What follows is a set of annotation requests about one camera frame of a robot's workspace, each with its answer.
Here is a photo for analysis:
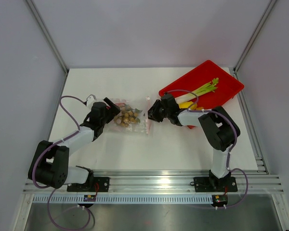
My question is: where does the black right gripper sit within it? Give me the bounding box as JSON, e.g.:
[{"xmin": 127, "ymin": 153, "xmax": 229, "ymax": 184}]
[{"xmin": 144, "ymin": 99, "xmax": 171, "ymax": 123}]

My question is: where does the fake brown grape bunch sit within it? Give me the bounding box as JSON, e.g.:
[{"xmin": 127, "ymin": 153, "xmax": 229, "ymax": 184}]
[{"xmin": 113, "ymin": 107, "xmax": 142, "ymax": 127}]

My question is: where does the clear zip top bag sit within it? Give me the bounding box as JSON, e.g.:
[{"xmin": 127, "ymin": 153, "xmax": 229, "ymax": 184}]
[{"xmin": 104, "ymin": 97, "xmax": 151, "ymax": 134}]

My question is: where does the yellow fake mango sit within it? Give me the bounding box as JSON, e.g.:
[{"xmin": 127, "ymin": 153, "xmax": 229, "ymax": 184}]
[{"xmin": 179, "ymin": 101, "xmax": 197, "ymax": 110}]

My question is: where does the fake green onion stalk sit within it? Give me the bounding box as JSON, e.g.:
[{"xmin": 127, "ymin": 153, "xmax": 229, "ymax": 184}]
[{"xmin": 175, "ymin": 77, "xmax": 219, "ymax": 104}]

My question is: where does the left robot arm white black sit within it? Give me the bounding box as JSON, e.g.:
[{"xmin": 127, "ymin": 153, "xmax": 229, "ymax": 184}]
[{"xmin": 28, "ymin": 98, "xmax": 120, "ymax": 192}]

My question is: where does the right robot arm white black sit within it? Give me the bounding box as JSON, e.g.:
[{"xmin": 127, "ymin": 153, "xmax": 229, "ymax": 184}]
[{"xmin": 148, "ymin": 93, "xmax": 240, "ymax": 193}]

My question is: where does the red fake chili pepper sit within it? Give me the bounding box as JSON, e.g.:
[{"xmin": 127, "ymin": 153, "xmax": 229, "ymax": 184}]
[{"xmin": 117, "ymin": 103, "xmax": 126, "ymax": 107}]

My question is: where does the red plastic tray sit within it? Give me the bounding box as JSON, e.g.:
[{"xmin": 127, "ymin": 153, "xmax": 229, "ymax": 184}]
[{"xmin": 158, "ymin": 60, "xmax": 245, "ymax": 130}]

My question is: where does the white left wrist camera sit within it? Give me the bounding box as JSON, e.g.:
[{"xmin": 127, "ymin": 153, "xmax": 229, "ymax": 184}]
[{"xmin": 84, "ymin": 94, "xmax": 97, "ymax": 108}]

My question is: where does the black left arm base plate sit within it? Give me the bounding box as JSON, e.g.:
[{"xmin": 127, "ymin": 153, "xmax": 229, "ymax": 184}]
[{"xmin": 67, "ymin": 177, "xmax": 110, "ymax": 193}]

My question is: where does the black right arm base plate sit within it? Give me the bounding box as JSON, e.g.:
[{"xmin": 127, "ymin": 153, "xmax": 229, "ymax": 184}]
[{"xmin": 193, "ymin": 177, "xmax": 238, "ymax": 193}]

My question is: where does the white slotted cable duct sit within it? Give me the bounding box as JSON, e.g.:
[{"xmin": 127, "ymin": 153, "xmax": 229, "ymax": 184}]
[{"xmin": 33, "ymin": 194, "xmax": 212, "ymax": 205}]

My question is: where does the aluminium frame post left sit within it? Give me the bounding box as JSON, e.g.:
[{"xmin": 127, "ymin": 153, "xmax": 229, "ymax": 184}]
[{"xmin": 25, "ymin": 0, "xmax": 69, "ymax": 76}]

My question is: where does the aluminium frame post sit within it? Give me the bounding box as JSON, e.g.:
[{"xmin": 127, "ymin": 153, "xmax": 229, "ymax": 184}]
[
  {"xmin": 233, "ymin": 0, "xmax": 279, "ymax": 74},
  {"xmin": 25, "ymin": 0, "xmax": 69, "ymax": 76}
]

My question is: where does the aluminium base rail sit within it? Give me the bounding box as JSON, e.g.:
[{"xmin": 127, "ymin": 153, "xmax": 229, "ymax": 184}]
[{"xmin": 23, "ymin": 169, "xmax": 284, "ymax": 193}]

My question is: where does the aluminium frame post right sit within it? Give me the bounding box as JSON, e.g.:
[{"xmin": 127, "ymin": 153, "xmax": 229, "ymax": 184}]
[{"xmin": 233, "ymin": 0, "xmax": 279, "ymax": 74}]

